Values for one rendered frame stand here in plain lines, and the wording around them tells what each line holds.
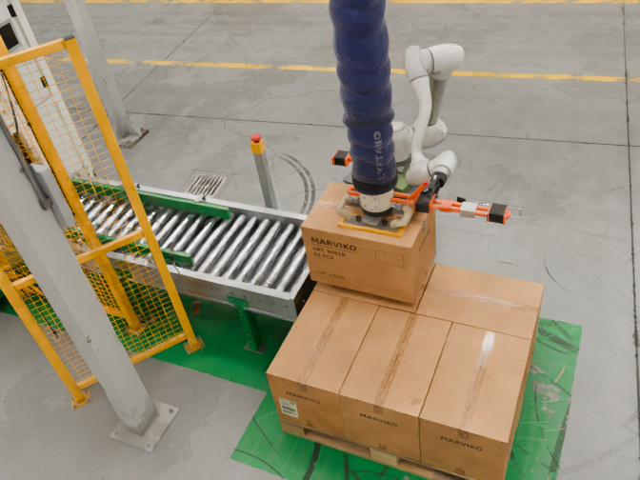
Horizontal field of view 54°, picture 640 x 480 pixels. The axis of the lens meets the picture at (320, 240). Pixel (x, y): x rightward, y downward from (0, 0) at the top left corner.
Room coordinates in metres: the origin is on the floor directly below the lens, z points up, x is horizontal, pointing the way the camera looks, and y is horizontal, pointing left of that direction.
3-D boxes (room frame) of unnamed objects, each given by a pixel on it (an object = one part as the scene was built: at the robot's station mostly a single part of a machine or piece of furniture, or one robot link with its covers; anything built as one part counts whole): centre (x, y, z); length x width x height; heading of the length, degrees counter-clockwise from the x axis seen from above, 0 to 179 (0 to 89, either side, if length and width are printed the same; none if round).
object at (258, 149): (3.42, 0.29, 0.50); 0.07 x 0.07 x 1.00; 60
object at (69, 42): (2.58, 1.27, 1.05); 0.87 x 0.10 x 2.10; 112
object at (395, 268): (2.53, -0.27, 0.82); 0.60 x 0.40 x 0.40; 59
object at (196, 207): (3.69, 1.23, 0.60); 1.60 x 0.10 x 0.09; 60
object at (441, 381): (2.12, -0.38, 0.34); 1.20 x 1.00 x 0.40; 60
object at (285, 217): (3.57, 0.89, 0.50); 2.31 x 0.05 x 0.19; 60
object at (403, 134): (3.22, -0.57, 0.97); 0.18 x 0.16 x 0.22; 101
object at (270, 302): (3.00, 1.21, 0.50); 2.31 x 0.05 x 0.19; 60
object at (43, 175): (2.28, 1.14, 1.62); 0.20 x 0.05 x 0.30; 60
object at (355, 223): (2.41, -0.27, 1.04); 0.34 x 0.10 x 0.05; 59
